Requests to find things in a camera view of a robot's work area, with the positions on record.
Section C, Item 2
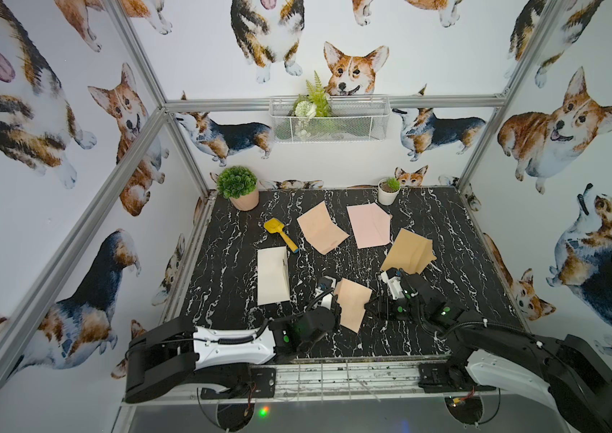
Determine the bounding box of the brown kraft envelope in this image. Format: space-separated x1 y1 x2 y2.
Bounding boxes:
381 229 437 274

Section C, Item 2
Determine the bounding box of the cream letter paper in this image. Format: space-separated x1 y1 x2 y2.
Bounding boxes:
335 279 373 334

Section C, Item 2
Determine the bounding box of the white envelope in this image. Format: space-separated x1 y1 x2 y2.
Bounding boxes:
257 246 291 306

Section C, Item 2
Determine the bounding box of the pink envelope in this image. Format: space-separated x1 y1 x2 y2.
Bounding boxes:
347 203 392 249

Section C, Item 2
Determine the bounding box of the pink lined letter paper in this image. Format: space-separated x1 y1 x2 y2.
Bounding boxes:
297 201 349 255

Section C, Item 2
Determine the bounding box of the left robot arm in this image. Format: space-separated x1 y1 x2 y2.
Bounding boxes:
124 276 342 404

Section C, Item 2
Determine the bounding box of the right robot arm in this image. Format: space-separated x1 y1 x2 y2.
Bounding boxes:
365 269 612 432

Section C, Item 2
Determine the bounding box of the small plant in white pot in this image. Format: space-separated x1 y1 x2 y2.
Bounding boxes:
378 177 401 206

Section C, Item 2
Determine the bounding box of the yellow toy shovel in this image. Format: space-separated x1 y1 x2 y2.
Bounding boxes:
264 218 300 254

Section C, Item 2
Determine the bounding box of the green plant in terracotta pot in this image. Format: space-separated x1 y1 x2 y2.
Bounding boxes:
216 166 259 211

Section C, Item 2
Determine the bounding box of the fern and white flower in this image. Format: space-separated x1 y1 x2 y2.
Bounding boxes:
290 72 332 141

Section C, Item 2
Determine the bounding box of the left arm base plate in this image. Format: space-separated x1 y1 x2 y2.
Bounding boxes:
201 368 277 401

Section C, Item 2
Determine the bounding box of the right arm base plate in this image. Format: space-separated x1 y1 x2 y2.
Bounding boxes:
418 363 496 393

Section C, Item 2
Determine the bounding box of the white wire wall basket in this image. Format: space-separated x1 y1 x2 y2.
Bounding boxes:
269 96 392 144

